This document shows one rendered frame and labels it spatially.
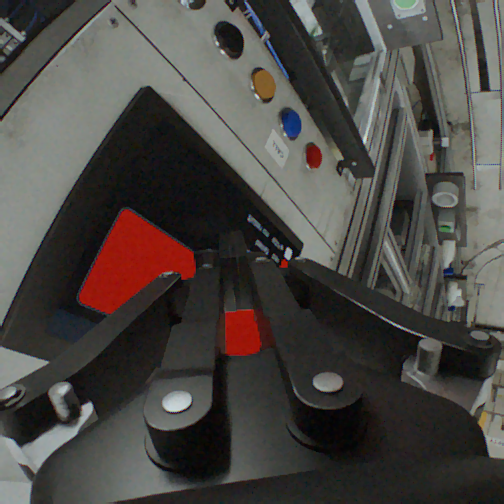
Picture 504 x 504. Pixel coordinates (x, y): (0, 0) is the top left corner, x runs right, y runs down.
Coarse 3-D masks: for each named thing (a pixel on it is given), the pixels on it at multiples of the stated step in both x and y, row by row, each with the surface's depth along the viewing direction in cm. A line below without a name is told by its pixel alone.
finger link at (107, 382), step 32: (160, 288) 12; (128, 320) 9; (160, 320) 11; (64, 352) 8; (96, 352) 8; (128, 352) 9; (160, 352) 11; (32, 384) 6; (96, 384) 7; (128, 384) 9; (0, 416) 5; (32, 416) 6; (32, 480) 6
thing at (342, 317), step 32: (320, 288) 11; (352, 288) 10; (320, 320) 12; (352, 320) 10; (384, 320) 8; (416, 320) 8; (352, 352) 10; (384, 352) 8; (416, 352) 7; (448, 352) 7; (480, 352) 6; (480, 416) 6
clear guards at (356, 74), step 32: (0, 0) 13; (32, 0) 14; (64, 0) 16; (320, 0) 40; (352, 0) 49; (0, 32) 13; (32, 32) 15; (256, 32) 30; (320, 32) 40; (352, 32) 49; (0, 64) 14; (352, 64) 49; (384, 64) 63; (352, 96) 50; (320, 128) 42
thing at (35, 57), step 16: (80, 0) 17; (96, 0) 17; (112, 0) 19; (64, 16) 16; (80, 16) 17; (48, 32) 16; (64, 32) 16; (32, 48) 15; (48, 48) 16; (16, 64) 15; (32, 64) 15; (0, 80) 14; (16, 80) 15; (32, 80) 16; (0, 96) 14; (16, 96) 15; (0, 112) 14
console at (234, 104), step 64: (128, 0) 18; (192, 0) 22; (64, 64) 16; (128, 64) 19; (192, 64) 24; (256, 64) 29; (0, 128) 14; (64, 128) 17; (128, 128) 19; (192, 128) 23; (256, 128) 30; (0, 192) 15; (64, 192) 17; (256, 192) 31; (320, 192) 41; (0, 256) 15; (64, 256) 17; (320, 256) 43; (0, 320) 15; (0, 384) 15; (0, 448) 15
